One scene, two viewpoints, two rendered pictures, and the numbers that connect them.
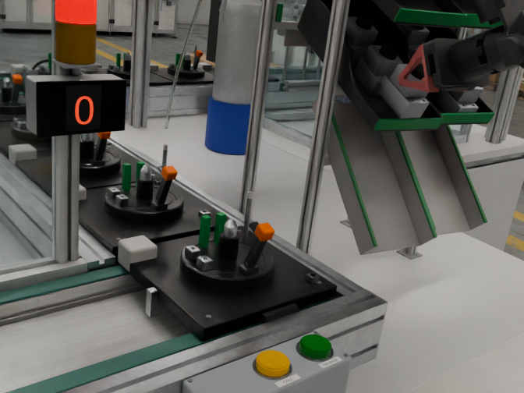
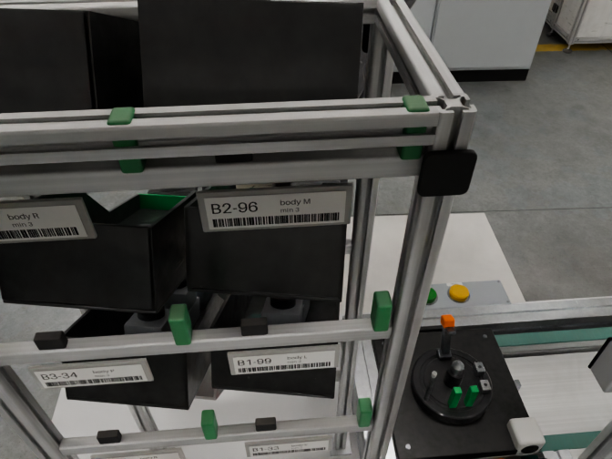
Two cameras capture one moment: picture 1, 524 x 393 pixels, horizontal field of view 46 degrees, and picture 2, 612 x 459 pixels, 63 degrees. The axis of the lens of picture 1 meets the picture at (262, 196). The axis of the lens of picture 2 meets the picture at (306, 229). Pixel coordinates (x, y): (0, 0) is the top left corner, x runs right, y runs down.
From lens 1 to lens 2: 142 cm
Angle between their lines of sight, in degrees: 108
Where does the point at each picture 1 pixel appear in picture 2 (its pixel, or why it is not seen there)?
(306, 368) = (439, 287)
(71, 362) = (568, 373)
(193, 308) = (492, 348)
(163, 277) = (506, 392)
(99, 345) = (549, 382)
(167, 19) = not seen: outside the picture
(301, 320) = not seen: hidden behind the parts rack
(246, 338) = (464, 318)
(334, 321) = not seen: hidden behind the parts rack
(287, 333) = (434, 313)
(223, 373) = (487, 300)
